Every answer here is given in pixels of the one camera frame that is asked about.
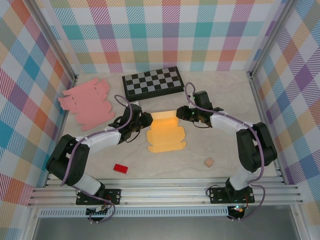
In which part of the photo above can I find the yellow paper box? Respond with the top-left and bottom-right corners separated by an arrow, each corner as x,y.
146,110 -> 187,153

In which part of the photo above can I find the pink paper box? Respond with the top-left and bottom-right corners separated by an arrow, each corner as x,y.
57,77 -> 116,131

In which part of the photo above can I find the black and silver chessboard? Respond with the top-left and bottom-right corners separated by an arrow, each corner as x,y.
121,66 -> 186,103

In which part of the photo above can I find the red toy brick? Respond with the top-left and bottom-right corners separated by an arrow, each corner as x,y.
113,163 -> 130,174

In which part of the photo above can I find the aluminium side rail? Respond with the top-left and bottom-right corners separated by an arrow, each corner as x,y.
248,71 -> 288,185
44,73 -> 79,187

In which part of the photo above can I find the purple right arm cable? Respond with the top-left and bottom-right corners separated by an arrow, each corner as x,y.
184,82 -> 266,221

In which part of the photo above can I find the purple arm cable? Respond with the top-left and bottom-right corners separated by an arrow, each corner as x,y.
59,94 -> 134,224
184,82 -> 266,221

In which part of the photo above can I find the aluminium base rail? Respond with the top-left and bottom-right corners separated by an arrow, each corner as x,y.
27,177 -> 305,208

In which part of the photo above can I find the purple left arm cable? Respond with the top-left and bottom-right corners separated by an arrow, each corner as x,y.
59,94 -> 134,224

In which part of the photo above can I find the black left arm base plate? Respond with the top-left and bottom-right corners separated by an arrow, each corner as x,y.
76,188 -> 123,206

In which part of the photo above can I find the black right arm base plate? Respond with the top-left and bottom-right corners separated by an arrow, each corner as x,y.
206,186 -> 256,205

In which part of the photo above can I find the slotted grey cable duct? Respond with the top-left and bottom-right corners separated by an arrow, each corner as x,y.
39,206 -> 230,218

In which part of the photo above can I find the aluminium frame post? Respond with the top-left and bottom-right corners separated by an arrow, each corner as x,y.
29,0 -> 78,83
248,0 -> 298,78

